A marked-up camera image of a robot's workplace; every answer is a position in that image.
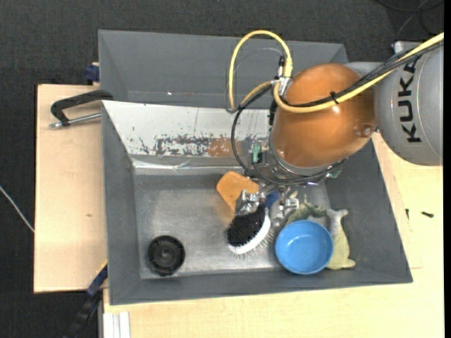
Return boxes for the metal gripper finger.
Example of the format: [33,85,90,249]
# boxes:
[277,187,301,223]
[235,189,264,219]

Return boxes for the green toy dinosaur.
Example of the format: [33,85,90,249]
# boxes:
[284,194,328,226]

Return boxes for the orange sponge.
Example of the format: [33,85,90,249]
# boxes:
[216,170,260,213]

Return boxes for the white brush with black bristles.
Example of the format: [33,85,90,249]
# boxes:
[223,192,280,261]

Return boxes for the blue bowl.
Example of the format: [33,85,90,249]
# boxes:
[274,219,335,275]

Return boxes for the grey metal bin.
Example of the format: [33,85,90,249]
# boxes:
[97,29,414,306]

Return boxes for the pale yellow toy animal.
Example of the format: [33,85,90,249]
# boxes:
[324,208,357,270]

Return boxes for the black round lid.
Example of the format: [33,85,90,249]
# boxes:
[145,234,187,277]

